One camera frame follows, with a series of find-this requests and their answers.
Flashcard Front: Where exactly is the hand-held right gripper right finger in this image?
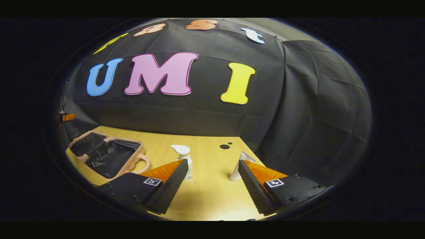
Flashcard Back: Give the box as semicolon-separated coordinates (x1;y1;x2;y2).
238;159;334;215

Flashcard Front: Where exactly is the white squeeze tube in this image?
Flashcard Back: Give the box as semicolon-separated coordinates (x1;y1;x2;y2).
229;151;256;182

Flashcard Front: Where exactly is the black backdrop cloth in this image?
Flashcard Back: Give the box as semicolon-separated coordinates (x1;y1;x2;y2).
58;18;372;186

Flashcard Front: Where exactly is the white spray bottle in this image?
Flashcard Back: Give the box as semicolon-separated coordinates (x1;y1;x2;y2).
171;144;194;181

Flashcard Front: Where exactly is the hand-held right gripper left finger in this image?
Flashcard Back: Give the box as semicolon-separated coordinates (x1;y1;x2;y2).
96;159;189;215

